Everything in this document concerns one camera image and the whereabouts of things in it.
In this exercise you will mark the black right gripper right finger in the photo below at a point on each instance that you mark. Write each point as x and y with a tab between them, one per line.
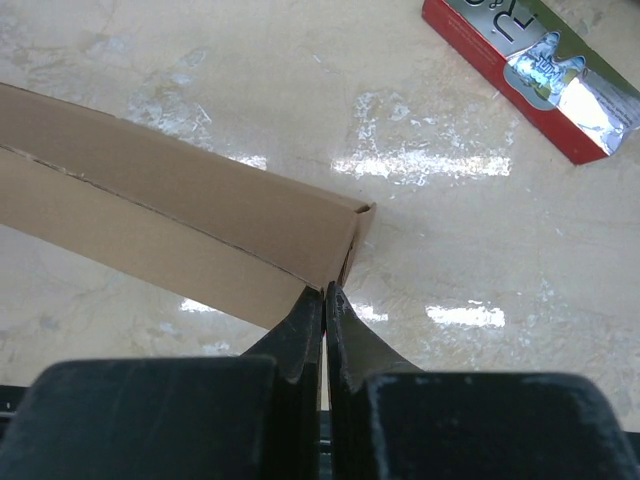
393	420

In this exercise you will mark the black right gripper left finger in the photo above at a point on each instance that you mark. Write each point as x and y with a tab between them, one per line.
251	416

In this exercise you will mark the brown cardboard box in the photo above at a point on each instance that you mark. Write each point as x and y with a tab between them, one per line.
244	241

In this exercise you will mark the red toothpaste box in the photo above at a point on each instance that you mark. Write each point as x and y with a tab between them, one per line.
531	56

